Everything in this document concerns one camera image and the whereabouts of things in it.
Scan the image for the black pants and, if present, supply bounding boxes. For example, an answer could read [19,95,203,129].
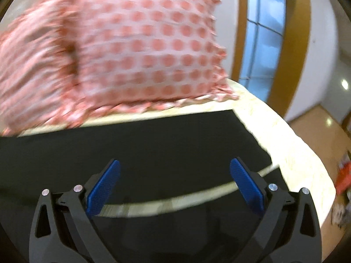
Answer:
[1,110,272,262]

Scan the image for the cream patterned bed sheet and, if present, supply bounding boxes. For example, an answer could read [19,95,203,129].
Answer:
[12,81,336,221]

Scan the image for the pink polka dot pillow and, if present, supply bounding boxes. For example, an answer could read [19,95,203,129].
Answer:
[66,0,236,114]
[1,0,86,135]

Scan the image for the window with wooden frame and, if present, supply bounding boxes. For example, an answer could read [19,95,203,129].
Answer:
[231,0,311,117]

